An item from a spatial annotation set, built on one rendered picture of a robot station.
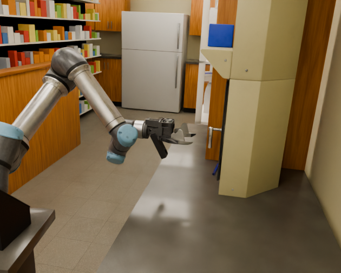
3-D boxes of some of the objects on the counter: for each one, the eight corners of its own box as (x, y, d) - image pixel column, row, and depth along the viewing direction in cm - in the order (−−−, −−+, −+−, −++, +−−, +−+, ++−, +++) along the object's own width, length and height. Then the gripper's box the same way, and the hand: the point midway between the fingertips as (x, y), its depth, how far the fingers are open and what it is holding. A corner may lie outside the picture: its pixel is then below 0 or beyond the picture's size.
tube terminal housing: (274, 170, 162) (300, -1, 138) (281, 203, 132) (317, -9, 108) (222, 164, 166) (238, -2, 142) (218, 194, 136) (238, -11, 112)
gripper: (140, 123, 130) (192, 128, 127) (150, 113, 146) (197, 118, 142) (139, 144, 133) (191, 149, 130) (150, 132, 149) (196, 137, 145)
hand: (192, 140), depth 137 cm, fingers open, 10 cm apart
